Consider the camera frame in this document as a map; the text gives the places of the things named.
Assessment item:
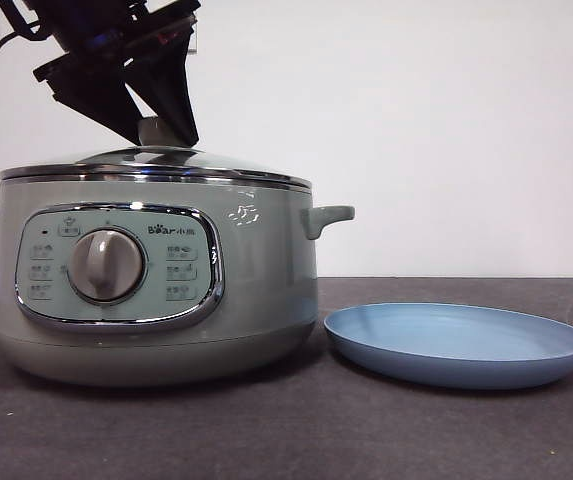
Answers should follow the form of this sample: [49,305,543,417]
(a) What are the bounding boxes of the blue plate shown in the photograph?
[323,301,573,392]

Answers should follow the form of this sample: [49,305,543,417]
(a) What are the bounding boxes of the pale green electric steamer pot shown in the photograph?
[0,177,356,389]

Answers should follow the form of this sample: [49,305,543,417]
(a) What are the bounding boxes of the glass lid with green knob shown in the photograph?
[0,115,313,190]

